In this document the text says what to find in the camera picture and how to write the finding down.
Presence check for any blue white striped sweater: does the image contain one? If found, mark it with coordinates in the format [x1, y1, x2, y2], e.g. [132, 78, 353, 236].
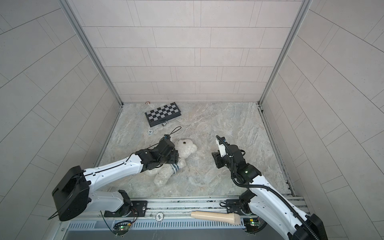
[170, 164, 180, 174]

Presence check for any white teddy bear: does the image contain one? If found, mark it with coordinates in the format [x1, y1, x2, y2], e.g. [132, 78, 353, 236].
[146, 139, 198, 187]

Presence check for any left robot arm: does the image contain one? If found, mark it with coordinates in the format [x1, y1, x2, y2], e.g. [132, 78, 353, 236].
[52, 135, 179, 222]

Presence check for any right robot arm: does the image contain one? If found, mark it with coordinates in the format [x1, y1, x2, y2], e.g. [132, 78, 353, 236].
[212, 143, 328, 240]

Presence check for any black white chessboard box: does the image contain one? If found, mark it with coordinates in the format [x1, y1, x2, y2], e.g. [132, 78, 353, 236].
[145, 102, 182, 127]

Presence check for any right circuit board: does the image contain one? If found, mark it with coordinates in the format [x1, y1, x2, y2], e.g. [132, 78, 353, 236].
[243, 218, 262, 234]

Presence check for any circuit board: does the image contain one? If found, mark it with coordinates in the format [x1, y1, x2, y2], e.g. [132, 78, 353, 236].
[113, 221, 133, 236]
[243, 218, 262, 234]

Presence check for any left circuit board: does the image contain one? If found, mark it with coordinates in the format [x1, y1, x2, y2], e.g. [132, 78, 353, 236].
[113, 221, 133, 236]

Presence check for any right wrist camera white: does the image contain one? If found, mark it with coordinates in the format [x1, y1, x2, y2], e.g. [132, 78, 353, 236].
[216, 136, 227, 158]

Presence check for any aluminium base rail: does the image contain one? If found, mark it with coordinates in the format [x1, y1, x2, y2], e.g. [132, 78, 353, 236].
[79, 196, 254, 220]

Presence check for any beige wooden handle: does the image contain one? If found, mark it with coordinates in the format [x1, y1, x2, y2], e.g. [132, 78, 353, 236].
[191, 211, 241, 225]

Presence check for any poker chip on rail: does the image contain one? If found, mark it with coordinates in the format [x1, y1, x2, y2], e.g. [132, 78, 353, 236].
[155, 212, 164, 222]

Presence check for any black corrugated cable hose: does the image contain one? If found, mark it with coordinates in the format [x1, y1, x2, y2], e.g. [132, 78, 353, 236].
[215, 134, 314, 240]

